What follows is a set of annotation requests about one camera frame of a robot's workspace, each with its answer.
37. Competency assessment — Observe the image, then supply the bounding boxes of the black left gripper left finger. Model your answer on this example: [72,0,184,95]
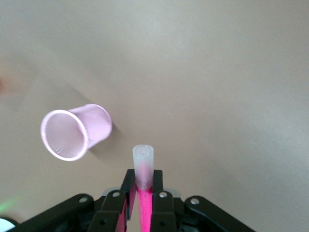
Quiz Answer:
[14,169,137,232]

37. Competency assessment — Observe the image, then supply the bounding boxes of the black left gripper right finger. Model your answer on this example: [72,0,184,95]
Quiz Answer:
[151,170,257,232]

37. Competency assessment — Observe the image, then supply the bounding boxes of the pink marker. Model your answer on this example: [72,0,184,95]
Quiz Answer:
[132,144,155,232]

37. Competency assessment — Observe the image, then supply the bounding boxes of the pink mesh cup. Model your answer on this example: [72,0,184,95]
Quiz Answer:
[40,103,113,162]

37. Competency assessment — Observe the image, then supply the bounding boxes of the brown table cover mat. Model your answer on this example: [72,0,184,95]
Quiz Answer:
[0,0,309,232]

